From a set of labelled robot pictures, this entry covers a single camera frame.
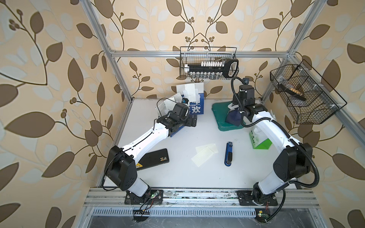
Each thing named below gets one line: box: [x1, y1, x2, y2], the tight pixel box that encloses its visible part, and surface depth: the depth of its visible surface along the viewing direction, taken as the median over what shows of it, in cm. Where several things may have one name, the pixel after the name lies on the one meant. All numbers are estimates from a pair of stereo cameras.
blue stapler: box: [224, 141, 233, 167], surface depth 90 cm
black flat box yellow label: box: [135, 148, 170, 171], surface depth 88 cm
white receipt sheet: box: [195, 143, 219, 154], surface depth 95 cm
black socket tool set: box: [183, 58, 239, 79], surface depth 86 cm
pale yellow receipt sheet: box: [191, 146, 214, 168], surface depth 91 cm
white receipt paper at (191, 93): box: [182, 83, 201, 104], surface depth 100 cm
